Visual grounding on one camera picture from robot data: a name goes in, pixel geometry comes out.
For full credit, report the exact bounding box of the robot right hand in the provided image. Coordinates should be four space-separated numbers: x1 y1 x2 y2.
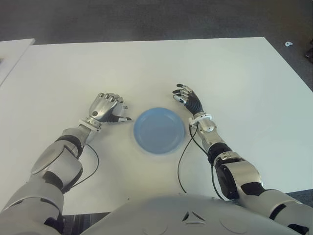
172 83 205 116

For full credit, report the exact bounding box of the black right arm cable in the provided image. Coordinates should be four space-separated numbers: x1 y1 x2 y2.
178 123 197 194
189 124 227 201

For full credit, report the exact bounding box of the silver robot torso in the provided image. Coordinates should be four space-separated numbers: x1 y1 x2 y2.
80 192 306 235

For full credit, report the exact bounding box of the white side table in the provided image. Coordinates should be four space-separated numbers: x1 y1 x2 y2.
0 38 35 87

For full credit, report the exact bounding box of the blue round plate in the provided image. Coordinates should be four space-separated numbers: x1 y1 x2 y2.
133 107 185 155

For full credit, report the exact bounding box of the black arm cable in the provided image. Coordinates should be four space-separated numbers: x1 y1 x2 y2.
62 143 100 194
178 123 197 194
189 124 227 201

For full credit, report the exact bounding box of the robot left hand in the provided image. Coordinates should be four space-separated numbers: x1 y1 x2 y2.
85 92 133 126

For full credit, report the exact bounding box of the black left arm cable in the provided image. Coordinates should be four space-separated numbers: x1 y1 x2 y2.
62 143 100 194

